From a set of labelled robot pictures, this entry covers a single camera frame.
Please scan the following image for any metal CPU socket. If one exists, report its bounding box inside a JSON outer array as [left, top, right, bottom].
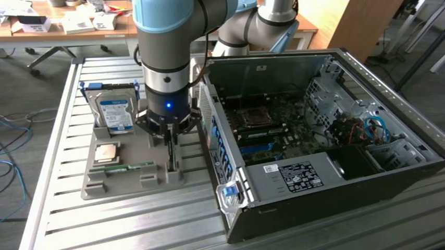
[[242, 107, 275, 127]]

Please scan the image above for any grey floor cable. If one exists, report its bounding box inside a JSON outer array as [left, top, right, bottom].
[[0, 108, 59, 123]]

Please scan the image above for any copper-toned CPU chip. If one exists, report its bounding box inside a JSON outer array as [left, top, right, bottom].
[[94, 144, 118, 164]]

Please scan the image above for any wooden cabinet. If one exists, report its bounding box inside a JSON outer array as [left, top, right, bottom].
[[327, 0, 406, 63]]

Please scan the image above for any silver disk bay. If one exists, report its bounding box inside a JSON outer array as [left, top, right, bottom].
[[365, 138, 428, 174]]

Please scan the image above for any grey power supply unit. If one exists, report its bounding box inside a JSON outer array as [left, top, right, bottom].
[[245, 152, 348, 203]]

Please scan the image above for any white box with label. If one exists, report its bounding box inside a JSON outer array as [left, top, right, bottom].
[[93, 12, 118, 31]]

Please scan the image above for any wooden office desk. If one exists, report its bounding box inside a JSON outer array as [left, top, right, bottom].
[[128, 14, 320, 57], [0, 0, 130, 76]]

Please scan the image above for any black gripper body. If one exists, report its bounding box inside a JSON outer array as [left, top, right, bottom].
[[145, 85, 193, 126]]

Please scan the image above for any green motherboard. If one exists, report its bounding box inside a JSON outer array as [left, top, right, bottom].
[[222, 93, 328, 166]]

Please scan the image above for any green RAM stick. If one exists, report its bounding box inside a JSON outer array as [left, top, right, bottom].
[[89, 161, 157, 174], [240, 127, 289, 139]]

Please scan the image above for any hard disk with blue caddy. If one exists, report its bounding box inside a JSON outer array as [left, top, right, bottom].
[[79, 80, 141, 135]]

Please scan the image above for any grey plastic parts rack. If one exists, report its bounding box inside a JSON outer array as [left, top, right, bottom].
[[81, 100, 188, 201]]

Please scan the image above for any black open PC case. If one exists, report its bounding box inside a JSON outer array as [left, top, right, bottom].
[[190, 48, 445, 244]]

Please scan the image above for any blue data wire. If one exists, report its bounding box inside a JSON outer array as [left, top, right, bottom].
[[364, 116, 391, 145]]

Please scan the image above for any blue expansion slot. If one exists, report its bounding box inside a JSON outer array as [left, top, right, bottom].
[[238, 144, 273, 155]]

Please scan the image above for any green graphics card black fan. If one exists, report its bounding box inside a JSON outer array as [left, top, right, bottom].
[[166, 124, 181, 174]]

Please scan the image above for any red wire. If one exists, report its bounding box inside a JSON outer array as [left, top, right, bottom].
[[351, 122, 369, 144]]

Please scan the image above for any white cardboard box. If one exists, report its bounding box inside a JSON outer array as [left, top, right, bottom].
[[62, 11, 95, 34]]

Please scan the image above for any white box black lid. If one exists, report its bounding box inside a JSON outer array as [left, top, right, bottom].
[[17, 15, 53, 33]]

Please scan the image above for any blue floor cable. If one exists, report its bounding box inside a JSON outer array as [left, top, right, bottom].
[[0, 118, 33, 156], [0, 160, 30, 222]]

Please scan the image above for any perforated metal drive cage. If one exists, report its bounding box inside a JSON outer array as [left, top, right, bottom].
[[303, 57, 369, 128]]

